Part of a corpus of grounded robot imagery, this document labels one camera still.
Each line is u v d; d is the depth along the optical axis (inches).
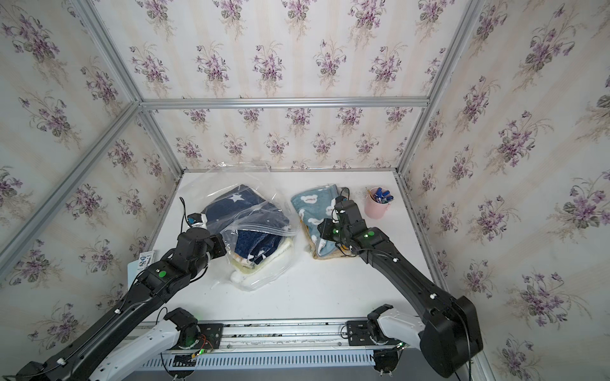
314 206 38.8
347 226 23.6
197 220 25.7
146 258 33.9
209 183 45.0
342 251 27.2
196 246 21.8
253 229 30.3
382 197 38.7
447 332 15.1
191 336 25.7
